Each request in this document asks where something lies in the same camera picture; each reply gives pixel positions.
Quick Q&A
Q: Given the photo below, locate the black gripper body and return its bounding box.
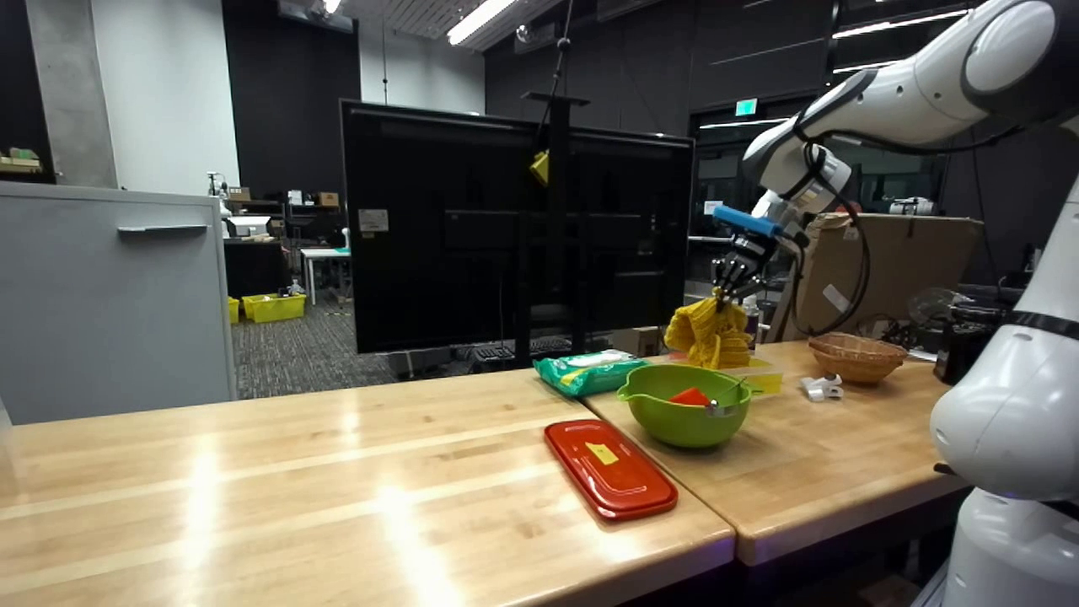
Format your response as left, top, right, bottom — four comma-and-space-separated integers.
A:
729, 228, 803, 286

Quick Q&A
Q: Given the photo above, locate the yellow knitted cloth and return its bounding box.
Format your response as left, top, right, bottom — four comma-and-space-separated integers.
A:
662, 291, 756, 372

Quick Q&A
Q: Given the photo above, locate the green plastic bowl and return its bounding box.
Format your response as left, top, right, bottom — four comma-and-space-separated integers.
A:
617, 359, 756, 453

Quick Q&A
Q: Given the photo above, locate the red toy food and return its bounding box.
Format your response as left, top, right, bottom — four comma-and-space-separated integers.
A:
667, 385, 718, 412

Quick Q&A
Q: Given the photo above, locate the crumpled clear plastic piece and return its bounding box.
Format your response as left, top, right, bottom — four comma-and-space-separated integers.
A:
800, 372, 845, 404

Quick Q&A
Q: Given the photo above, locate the woven wicker basket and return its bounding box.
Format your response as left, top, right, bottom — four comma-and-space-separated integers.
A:
805, 326, 912, 387

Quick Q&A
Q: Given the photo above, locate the large cardboard box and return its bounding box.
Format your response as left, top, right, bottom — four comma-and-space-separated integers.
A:
786, 213, 989, 341

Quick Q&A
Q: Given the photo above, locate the green wipes packet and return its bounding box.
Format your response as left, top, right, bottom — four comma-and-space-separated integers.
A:
531, 348, 652, 400

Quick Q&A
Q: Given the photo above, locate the red rectangular lid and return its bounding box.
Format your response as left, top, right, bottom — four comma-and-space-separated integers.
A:
544, 414, 681, 523

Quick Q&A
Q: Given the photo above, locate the black glass jar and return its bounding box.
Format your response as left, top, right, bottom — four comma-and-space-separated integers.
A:
934, 296, 1022, 387

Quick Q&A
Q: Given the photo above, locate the black monitor stand pole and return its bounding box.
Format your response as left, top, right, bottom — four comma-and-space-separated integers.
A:
520, 0, 593, 367

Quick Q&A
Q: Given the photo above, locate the large black monitor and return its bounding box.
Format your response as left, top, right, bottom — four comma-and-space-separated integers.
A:
341, 97, 693, 357

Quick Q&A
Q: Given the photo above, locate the white background table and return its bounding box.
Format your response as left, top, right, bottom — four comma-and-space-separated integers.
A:
299, 244, 353, 307

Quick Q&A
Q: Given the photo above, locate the yellow floor bin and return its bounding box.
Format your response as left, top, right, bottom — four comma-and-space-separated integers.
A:
239, 291, 309, 326

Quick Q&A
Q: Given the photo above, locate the grey cabinet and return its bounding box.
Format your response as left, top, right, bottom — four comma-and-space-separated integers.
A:
0, 177, 239, 423

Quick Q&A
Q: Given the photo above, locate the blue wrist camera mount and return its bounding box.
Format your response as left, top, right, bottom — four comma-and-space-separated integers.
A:
708, 203, 786, 244

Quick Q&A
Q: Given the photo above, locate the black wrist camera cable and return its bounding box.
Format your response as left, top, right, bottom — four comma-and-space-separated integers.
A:
786, 146, 877, 341

